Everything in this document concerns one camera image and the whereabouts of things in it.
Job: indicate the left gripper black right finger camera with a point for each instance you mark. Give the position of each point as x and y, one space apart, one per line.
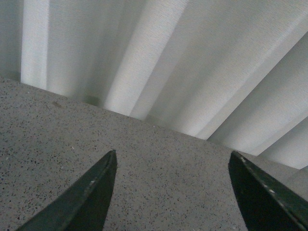
264 202

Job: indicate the white curtain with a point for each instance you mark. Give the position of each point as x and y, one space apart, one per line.
233 72

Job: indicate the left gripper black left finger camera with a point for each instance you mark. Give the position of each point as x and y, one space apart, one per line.
84 205

